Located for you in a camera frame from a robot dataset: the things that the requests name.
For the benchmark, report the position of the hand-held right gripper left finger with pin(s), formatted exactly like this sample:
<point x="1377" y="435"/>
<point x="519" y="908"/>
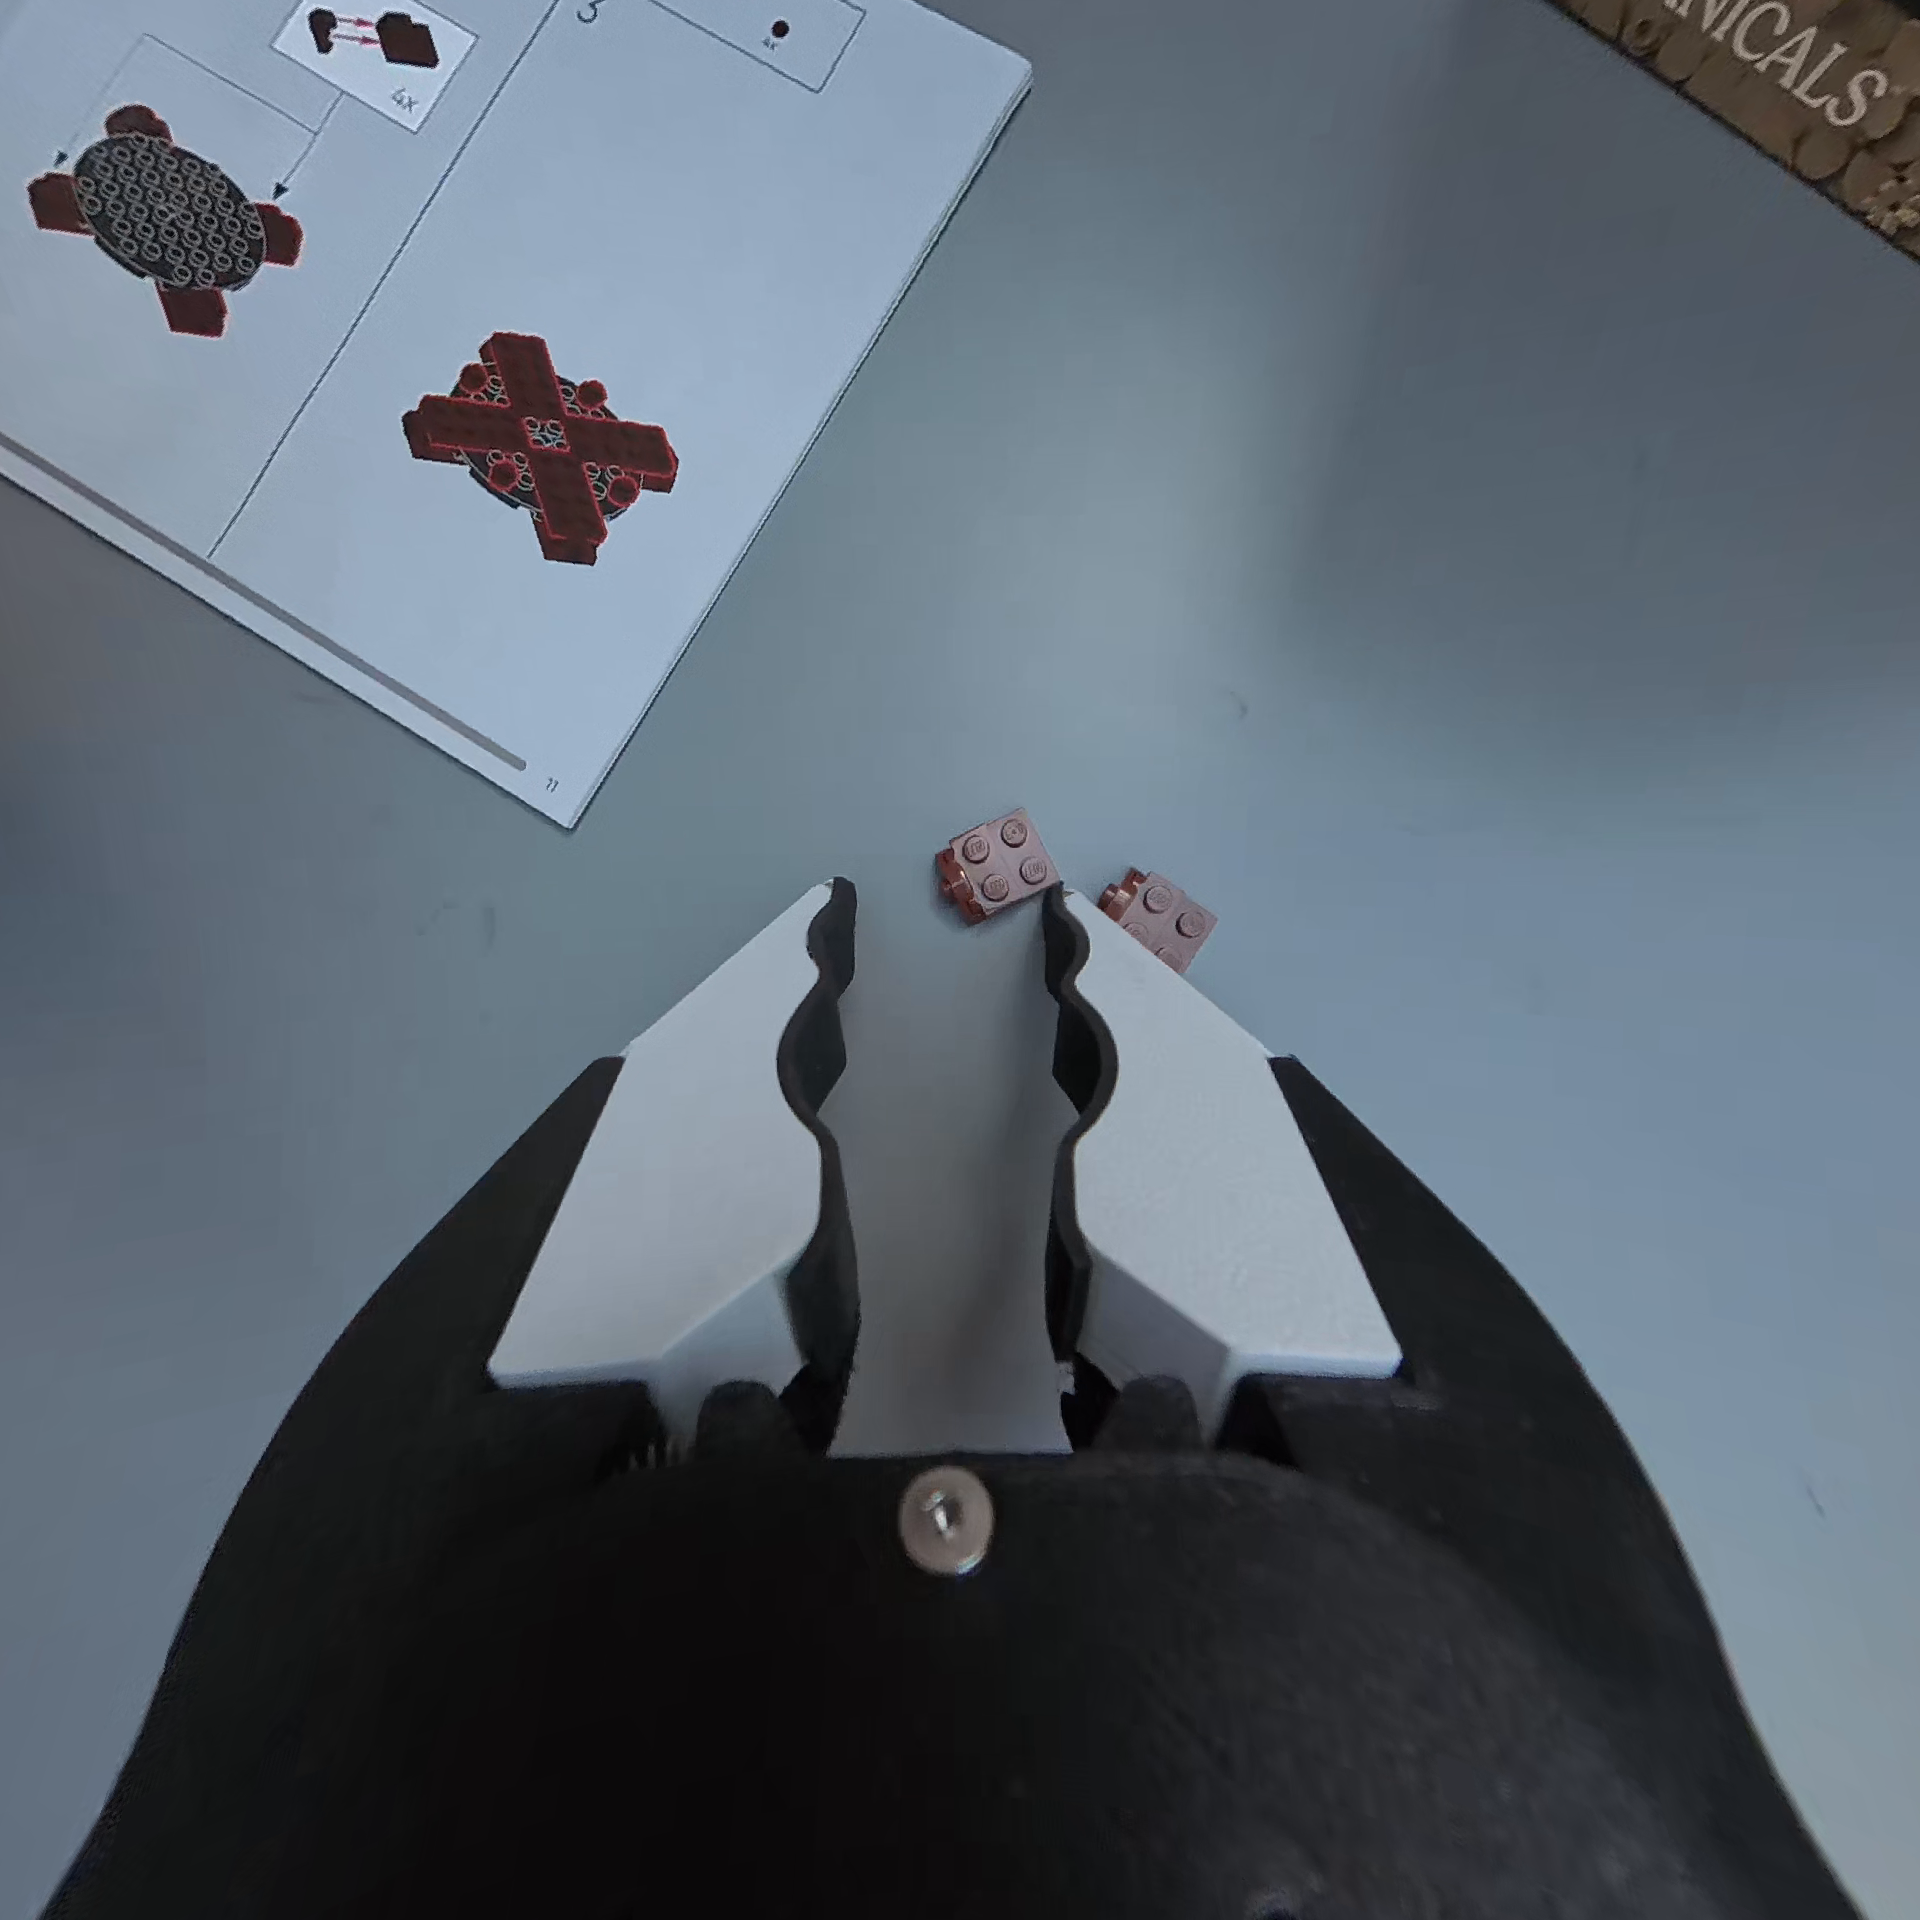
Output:
<point x="661" y="1201"/>

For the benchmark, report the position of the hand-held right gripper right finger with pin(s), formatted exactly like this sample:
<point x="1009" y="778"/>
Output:
<point x="1215" y="1201"/>

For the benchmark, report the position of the brown toy brick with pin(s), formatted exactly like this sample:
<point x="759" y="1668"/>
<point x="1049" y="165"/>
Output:
<point x="1163" y="917"/>
<point x="998" y="868"/>

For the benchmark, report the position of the white instruction booklet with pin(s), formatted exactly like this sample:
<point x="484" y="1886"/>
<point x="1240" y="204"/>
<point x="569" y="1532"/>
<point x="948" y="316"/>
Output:
<point x="676" y="300"/>

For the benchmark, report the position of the dark printed box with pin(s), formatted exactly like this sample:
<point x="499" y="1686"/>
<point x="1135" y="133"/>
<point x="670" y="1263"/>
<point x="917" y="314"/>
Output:
<point x="1800" y="77"/>

